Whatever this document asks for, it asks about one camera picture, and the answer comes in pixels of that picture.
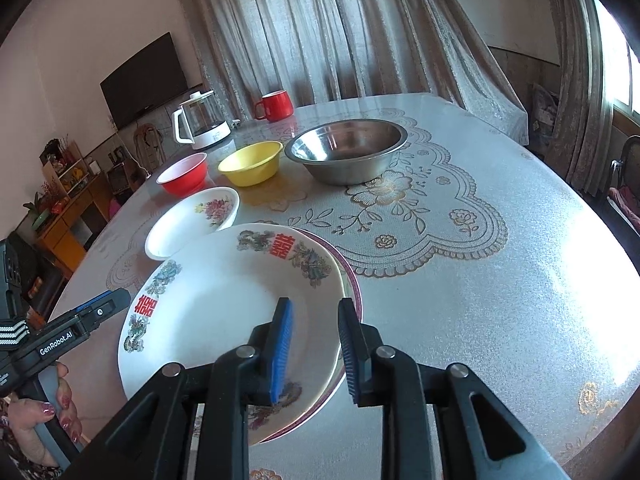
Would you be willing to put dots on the black flat television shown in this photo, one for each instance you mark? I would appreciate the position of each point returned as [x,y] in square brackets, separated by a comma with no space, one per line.
[145,80]

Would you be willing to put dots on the narrow grey window curtain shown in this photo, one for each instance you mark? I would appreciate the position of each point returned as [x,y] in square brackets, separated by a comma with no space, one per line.
[575,110]

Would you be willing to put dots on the orange wooden desk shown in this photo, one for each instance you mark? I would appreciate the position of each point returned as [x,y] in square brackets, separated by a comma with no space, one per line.
[60,232]

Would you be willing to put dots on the yellow plastic bowl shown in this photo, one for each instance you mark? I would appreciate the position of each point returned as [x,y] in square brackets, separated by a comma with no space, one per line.
[250,167]

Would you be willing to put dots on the red mug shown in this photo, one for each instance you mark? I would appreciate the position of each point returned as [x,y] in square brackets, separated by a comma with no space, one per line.
[277,106]

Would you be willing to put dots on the wooden chair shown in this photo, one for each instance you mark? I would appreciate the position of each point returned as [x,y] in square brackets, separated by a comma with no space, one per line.
[145,140]

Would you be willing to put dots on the small white floral bowl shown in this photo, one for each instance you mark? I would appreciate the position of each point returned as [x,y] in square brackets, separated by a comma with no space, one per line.
[190,225]

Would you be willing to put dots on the person's left hand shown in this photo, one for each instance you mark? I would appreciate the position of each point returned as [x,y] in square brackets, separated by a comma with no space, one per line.
[30,425]

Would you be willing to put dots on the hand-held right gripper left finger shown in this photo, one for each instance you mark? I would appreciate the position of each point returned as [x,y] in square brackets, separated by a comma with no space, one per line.
[280,355]

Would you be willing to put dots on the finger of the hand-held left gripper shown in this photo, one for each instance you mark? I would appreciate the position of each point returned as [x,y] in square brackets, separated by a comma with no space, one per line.
[107,310]

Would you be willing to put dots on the black speaker box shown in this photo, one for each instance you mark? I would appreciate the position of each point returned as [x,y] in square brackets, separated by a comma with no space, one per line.
[120,179]

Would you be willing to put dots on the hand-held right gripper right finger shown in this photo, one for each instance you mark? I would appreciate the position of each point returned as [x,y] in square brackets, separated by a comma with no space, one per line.
[350,360]

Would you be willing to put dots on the large white dragon-print plate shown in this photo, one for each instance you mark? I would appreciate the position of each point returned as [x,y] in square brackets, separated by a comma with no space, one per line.
[215,300]

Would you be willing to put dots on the small wooden shelf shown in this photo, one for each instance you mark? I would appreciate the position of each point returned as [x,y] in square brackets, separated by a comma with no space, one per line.
[65,170]

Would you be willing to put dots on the red plastic bowl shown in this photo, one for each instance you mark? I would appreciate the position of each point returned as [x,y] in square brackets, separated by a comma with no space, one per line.
[185,182]

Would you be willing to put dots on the white glass electric kettle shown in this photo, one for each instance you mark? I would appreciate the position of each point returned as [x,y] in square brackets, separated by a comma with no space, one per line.
[205,122]

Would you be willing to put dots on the dark metal chair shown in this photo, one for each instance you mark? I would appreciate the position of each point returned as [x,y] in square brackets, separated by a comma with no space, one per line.
[625,195]

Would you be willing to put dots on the stainless steel bowl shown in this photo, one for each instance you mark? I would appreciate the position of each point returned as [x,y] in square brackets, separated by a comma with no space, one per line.
[345,160]

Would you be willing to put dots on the maroon-rimmed white plate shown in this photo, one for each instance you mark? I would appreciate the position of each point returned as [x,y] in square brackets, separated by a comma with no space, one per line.
[352,285]

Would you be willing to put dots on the plastic bag pile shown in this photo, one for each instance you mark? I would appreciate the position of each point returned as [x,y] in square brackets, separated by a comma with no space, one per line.
[545,107]

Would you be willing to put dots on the window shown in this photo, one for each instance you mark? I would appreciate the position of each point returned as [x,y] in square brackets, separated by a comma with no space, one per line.
[620,60]

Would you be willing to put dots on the wide grey curtain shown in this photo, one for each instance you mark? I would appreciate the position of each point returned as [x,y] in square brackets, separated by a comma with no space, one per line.
[325,35]

